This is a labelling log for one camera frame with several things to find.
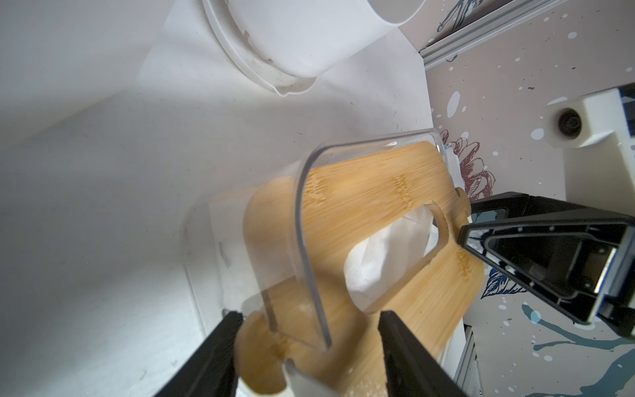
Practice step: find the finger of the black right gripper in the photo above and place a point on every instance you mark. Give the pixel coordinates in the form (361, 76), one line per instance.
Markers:
(580, 262)
(513, 207)

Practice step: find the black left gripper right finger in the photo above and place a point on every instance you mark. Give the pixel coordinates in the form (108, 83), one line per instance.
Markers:
(410, 368)

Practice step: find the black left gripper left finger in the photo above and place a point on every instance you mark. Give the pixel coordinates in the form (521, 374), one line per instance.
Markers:
(210, 371)

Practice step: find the bamboo tissue box lid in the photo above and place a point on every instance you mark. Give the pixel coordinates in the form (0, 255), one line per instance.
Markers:
(340, 206)

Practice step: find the clear plastic tissue box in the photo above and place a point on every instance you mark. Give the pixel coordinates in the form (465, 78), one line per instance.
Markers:
(297, 258)

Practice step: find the white pen holder cup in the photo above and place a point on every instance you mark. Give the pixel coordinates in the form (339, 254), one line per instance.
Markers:
(284, 46)

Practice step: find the white rectangular bin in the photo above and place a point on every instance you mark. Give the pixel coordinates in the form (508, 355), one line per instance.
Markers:
(60, 57)

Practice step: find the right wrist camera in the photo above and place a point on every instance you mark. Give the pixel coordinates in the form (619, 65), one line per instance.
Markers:
(596, 135)

